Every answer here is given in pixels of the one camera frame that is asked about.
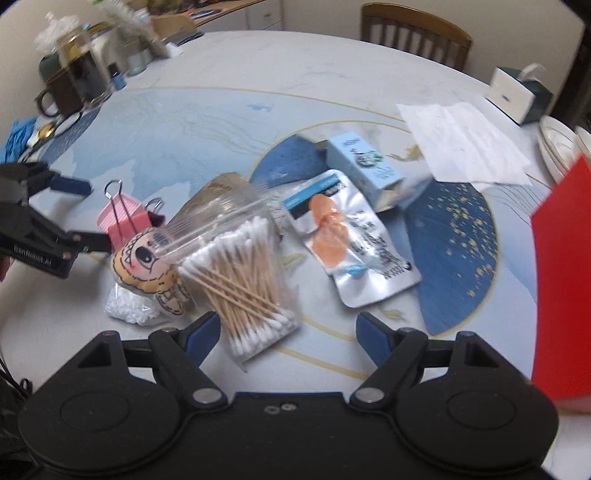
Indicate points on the wooden slatted chair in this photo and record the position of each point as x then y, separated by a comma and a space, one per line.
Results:
415, 18

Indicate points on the stack of white plates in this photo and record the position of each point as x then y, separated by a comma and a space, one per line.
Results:
551, 162

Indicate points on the green and white tissue box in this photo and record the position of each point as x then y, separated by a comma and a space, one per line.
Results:
512, 94

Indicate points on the white bead packet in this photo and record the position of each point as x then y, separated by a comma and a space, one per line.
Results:
127, 309

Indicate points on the blue cloth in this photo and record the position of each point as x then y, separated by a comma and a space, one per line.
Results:
18, 136

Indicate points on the silver snack pouch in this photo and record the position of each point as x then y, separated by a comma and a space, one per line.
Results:
369, 258

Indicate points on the white gold-rimmed bowl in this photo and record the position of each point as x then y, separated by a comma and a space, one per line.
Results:
584, 141

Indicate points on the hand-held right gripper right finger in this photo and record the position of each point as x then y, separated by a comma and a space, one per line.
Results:
371, 333

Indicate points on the light blue carton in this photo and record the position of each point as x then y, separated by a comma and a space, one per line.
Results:
364, 166

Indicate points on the bag of cotton swabs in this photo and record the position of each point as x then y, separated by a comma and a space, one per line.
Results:
240, 277

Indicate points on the dark brown mug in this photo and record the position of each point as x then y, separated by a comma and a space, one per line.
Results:
69, 87

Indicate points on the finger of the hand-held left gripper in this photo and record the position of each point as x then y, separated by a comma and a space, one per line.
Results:
71, 186
92, 242

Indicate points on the white paper sheet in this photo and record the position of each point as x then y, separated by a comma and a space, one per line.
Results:
461, 138

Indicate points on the gold spoon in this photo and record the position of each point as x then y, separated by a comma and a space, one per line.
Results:
46, 132

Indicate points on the clear glass jar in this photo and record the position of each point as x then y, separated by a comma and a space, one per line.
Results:
134, 55

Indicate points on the red and white cardboard box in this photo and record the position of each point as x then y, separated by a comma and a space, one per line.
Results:
563, 300

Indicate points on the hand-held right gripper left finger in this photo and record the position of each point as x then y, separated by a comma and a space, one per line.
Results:
203, 333

